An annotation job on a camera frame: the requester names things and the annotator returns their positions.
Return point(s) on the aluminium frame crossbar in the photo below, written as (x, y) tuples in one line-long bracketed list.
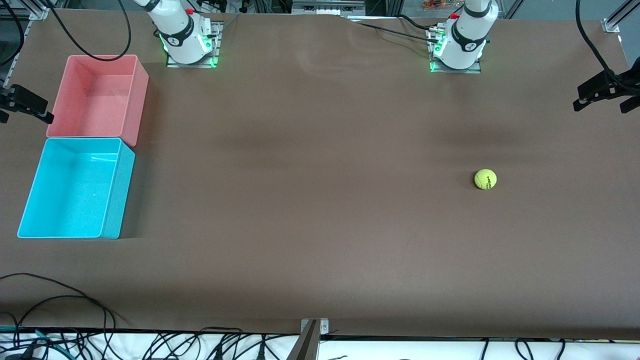
[(325, 7)]

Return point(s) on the blue plastic bin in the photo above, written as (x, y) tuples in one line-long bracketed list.
[(70, 190)]

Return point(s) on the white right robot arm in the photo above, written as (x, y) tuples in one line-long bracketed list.
[(180, 30)]

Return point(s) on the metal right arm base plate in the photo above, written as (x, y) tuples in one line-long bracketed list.
[(218, 45)]

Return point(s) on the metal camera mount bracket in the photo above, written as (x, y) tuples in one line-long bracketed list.
[(324, 327)]

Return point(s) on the grey camera pole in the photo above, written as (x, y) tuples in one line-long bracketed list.
[(305, 347)]

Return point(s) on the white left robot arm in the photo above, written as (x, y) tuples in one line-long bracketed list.
[(465, 45)]

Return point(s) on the pink plastic bin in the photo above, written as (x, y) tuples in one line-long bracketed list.
[(95, 97)]

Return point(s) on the aluminium frame profile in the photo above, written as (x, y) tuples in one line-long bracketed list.
[(39, 12), (612, 24)]

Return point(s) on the yellow tennis ball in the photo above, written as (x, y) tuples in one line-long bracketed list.
[(485, 179)]

